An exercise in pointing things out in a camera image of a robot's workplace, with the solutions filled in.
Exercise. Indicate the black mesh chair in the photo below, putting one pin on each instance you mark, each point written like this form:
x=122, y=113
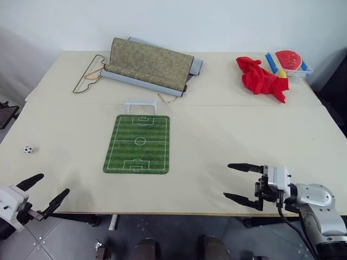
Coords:
x=6, y=115

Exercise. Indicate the brown metal bracket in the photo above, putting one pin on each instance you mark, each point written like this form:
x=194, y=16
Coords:
x=102, y=249

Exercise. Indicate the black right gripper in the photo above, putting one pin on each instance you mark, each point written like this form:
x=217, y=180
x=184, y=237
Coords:
x=264, y=189

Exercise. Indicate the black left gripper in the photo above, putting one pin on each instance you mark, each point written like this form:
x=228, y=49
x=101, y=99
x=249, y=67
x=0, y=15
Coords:
x=28, y=212

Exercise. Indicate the red round disc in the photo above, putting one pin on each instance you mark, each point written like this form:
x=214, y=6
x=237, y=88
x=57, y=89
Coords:
x=288, y=59

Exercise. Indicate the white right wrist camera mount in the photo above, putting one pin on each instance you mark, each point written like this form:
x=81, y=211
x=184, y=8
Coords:
x=279, y=178

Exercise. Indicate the white miniature goal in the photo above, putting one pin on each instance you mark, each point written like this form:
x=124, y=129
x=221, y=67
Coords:
x=141, y=103

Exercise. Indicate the yellow plastic piece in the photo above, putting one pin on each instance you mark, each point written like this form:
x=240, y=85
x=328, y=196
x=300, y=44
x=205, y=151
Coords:
x=282, y=73

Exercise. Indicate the small soccer ball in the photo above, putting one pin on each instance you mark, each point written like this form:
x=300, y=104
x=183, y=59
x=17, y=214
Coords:
x=27, y=150

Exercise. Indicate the olive grey rolled scroll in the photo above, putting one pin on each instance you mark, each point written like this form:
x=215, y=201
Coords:
x=149, y=63

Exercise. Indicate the clear plastic box blue clips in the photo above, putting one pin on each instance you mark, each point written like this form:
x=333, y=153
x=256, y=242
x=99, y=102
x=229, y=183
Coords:
x=296, y=72

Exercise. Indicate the white table leg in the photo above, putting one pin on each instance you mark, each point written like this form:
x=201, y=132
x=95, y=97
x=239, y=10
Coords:
x=114, y=222

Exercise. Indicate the red cloth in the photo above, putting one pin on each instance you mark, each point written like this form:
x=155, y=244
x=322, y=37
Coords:
x=257, y=78

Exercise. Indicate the green soccer field mat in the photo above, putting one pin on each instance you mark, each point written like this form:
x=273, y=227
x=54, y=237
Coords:
x=137, y=144

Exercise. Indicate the dark furniture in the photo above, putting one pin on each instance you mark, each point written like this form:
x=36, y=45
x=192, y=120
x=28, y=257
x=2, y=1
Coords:
x=332, y=86

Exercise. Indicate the dark rounded shape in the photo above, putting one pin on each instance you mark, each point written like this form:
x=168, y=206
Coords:
x=214, y=247
x=146, y=249

